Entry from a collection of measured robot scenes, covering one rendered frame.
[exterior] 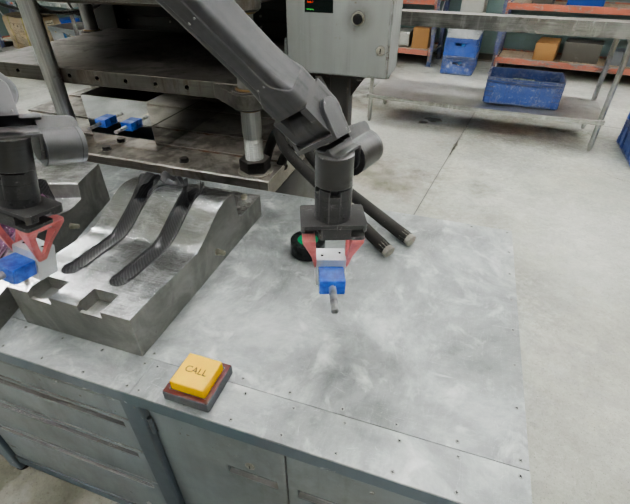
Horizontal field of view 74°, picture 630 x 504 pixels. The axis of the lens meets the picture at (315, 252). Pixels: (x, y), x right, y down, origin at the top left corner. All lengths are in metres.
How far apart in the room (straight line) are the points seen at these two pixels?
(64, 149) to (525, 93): 3.78
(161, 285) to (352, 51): 0.83
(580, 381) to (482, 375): 1.25
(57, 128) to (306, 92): 0.39
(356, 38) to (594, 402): 1.53
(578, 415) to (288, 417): 1.38
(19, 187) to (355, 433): 0.61
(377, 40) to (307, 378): 0.91
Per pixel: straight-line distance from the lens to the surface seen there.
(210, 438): 0.91
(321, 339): 0.78
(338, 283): 0.68
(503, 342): 0.85
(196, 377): 0.71
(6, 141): 0.73
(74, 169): 1.27
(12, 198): 0.76
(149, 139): 1.63
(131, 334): 0.78
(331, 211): 0.63
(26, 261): 0.82
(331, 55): 1.31
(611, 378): 2.09
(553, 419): 1.84
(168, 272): 0.83
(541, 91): 4.16
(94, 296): 0.85
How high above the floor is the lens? 1.38
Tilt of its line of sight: 36 degrees down
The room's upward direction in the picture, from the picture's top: straight up
